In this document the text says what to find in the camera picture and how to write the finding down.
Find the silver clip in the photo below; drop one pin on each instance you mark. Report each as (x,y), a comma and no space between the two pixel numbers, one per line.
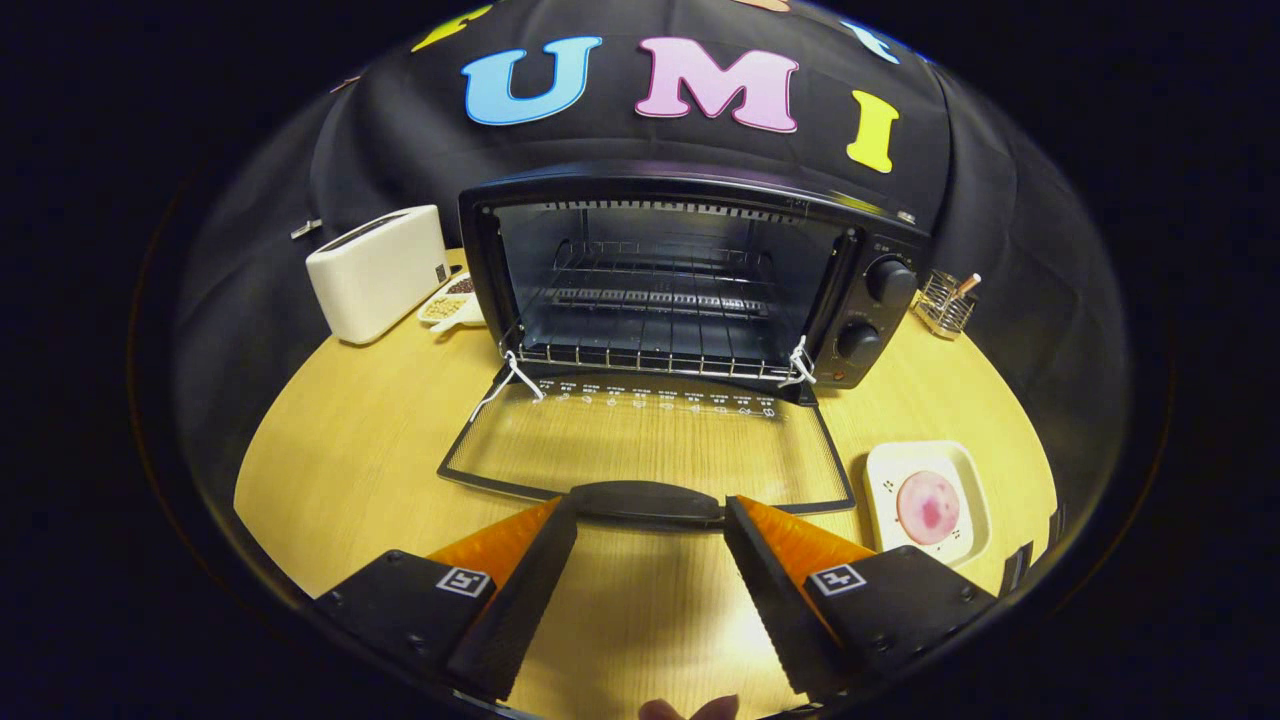
(305,228)

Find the cream square plate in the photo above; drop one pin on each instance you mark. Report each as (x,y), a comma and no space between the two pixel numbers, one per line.
(885,470)

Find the small wooden stick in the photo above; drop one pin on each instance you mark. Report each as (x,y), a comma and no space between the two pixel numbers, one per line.
(967,284)

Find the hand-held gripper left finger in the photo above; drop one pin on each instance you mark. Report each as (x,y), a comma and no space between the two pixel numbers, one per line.
(520,610)

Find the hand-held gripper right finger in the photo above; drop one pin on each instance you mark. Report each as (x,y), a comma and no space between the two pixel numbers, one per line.
(770,610)

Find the black backdrop cloth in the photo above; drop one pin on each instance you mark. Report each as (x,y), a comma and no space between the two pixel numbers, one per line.
(400,150)

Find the pink round food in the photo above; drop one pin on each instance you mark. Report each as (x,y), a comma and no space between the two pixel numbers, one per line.
(928,508)

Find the divided dish with beans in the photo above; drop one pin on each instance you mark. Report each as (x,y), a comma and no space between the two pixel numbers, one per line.
(445,305)

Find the black toaster oven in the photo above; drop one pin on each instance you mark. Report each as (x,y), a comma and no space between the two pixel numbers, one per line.
(850,300)

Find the white toaster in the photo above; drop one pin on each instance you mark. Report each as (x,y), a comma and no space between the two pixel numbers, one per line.
(375,280)

